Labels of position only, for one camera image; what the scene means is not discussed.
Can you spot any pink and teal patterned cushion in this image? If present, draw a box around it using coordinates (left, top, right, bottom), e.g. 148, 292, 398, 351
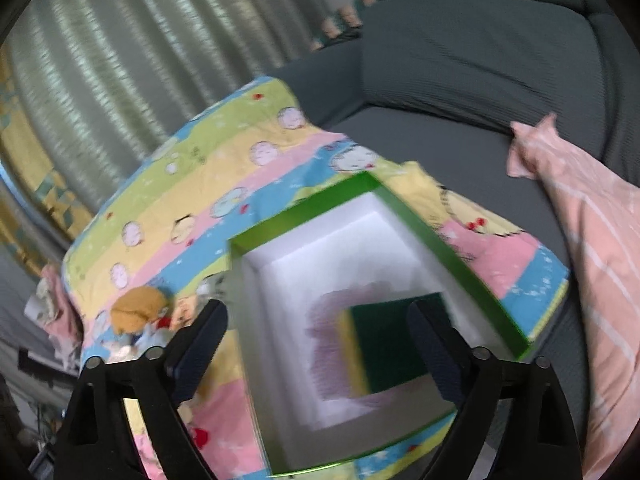
309, 0, 378, 53

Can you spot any brown cookie plush toy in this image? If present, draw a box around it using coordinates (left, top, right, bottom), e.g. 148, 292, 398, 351
110, 285, 173, 335

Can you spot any dark object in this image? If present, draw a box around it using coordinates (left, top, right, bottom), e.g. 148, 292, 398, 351
17, 345, 81, 377

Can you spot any purple knitted cloth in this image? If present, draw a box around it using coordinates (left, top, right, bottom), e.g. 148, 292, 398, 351
305, 285, 436, 413

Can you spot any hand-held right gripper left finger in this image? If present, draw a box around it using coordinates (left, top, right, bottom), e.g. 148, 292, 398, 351
52, 299, 230, 480

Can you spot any yellow patterned curtain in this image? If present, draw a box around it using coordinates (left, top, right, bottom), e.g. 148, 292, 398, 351
0, 45, 96, 281

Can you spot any green and yellow sponge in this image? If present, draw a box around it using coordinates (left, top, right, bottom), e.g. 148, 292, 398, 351
336, 292, 448, 396

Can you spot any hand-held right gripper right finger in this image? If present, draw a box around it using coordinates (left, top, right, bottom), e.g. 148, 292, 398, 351
406, 296, 583, 480

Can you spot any green cardboard box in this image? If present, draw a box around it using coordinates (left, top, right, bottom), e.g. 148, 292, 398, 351
227, 170, 532, 478

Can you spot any colourful printed blanket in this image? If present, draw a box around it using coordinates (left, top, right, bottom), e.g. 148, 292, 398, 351
62, 76, 571, 480

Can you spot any grey-green sofa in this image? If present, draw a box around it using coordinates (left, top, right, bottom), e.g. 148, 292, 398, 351
277, 0, 640, 461

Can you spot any grey-green curtain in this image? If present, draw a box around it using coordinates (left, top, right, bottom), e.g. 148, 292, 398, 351
0, 0, 351, 226

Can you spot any pink cloth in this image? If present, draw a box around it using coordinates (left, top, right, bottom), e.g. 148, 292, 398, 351
25, 262, 86, 366

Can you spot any pink striped pillow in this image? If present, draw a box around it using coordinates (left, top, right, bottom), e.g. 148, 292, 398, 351
506, 112, 640, 480

